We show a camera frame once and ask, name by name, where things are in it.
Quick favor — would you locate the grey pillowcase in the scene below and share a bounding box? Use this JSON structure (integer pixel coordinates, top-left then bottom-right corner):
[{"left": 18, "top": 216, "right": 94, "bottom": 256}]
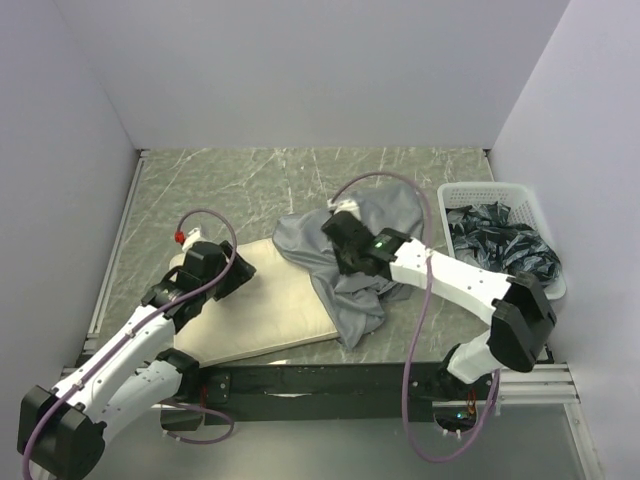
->
[{"left": 272, "top": 182, "right": 424, "bottom": 350}]

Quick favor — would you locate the cream pillow with bear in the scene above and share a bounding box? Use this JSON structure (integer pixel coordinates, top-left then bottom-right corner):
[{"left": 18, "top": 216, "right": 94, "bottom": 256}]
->
[{"left": 174, "top": 239, "right": 339, "bottom": 367}]

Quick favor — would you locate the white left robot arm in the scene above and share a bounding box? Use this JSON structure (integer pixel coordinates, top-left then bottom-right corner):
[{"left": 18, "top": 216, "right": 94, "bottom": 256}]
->
[{"left": 17, "top": 238, "right": 256, "bottom": 479}]

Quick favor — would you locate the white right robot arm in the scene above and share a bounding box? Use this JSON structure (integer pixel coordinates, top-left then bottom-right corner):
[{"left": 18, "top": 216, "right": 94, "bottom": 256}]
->
[{"left": 321, "top": 211, "right": 557, "bottom": 400}]

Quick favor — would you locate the dark patterned cloth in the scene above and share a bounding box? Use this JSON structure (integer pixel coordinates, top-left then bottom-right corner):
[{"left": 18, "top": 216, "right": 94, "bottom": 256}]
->
[{"left": 446, "top": 202, "right": 561, "bottom": 287}]

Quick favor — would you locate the white plastic basket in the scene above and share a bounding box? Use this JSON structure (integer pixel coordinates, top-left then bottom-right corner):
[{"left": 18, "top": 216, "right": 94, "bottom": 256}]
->
[{"left": 437, "top": 182, "right": 566, "bottom": 300}]

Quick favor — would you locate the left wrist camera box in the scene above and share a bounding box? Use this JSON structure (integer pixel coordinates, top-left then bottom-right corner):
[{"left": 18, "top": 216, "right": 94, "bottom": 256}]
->
[{"left": 174, "top": 227, "right": 207, "bottom": 253}]

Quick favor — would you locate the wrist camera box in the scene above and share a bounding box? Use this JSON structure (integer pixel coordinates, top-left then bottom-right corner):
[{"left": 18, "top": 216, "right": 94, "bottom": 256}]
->
[
  {"left": 327, "top": 198, "right": 361, "bottom": 220},
  {"left": 174, "top": 227, "right": 207, "bottom": 253}
]

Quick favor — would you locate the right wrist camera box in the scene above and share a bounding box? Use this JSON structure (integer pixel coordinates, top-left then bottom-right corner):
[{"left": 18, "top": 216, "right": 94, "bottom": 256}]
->
[{"left": 327, "top": 198, "right": 361, "bottom": 220}]

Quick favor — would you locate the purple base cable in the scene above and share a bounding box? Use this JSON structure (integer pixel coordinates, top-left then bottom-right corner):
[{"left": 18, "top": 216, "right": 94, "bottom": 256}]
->
[{"left": 162, "top": 397, "right": 236, "bottom": 445}]

